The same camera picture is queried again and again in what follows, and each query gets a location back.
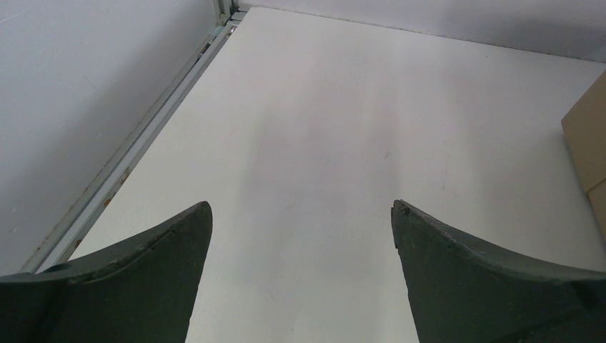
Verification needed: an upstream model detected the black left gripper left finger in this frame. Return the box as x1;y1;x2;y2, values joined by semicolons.
1;202;212;342

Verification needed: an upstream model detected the tan plastic storage bin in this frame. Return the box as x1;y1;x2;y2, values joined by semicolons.
561;74;605;234

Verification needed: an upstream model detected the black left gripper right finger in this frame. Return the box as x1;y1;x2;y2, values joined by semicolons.
391;200;605;342

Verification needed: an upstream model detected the aluminium frame left rail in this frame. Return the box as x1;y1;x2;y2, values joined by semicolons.
19;1;243;273

